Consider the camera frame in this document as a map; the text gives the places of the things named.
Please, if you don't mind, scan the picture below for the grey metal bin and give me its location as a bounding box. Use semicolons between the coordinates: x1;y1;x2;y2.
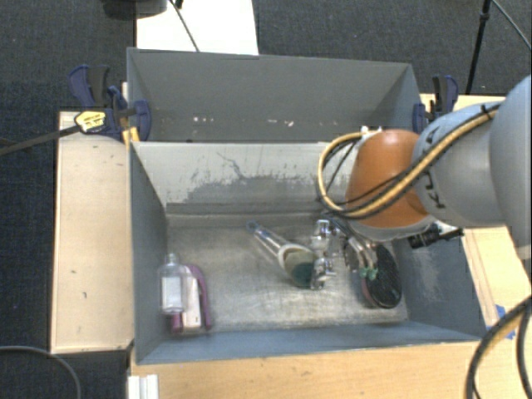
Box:
126;47;488;367

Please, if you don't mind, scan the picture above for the black cylinder on white bracket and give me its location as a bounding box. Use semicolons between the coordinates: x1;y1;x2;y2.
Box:
407;224;466;250

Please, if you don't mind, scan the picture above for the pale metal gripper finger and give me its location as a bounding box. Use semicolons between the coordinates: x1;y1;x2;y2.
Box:
312;219;334;249
309;256;337;291

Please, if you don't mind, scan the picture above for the purple and white stapler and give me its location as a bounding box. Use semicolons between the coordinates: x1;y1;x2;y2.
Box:
167;264;214;335

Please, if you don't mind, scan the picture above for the pale wood flat board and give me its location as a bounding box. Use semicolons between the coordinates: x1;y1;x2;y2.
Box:
49;110;137;355

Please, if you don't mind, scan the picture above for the black round disc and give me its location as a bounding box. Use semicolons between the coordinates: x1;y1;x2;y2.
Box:
359;242;404;310

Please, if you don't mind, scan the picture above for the clear plastic bottle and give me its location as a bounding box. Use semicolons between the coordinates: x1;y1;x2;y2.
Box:
156;253;187;316

